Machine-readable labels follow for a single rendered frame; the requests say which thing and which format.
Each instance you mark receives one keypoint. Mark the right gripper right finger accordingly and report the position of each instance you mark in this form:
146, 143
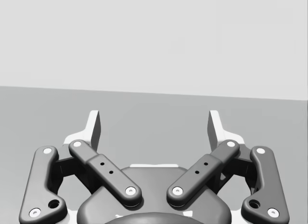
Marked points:
204, 168

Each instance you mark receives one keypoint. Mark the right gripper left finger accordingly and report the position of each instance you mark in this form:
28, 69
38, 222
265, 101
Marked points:
103, 168

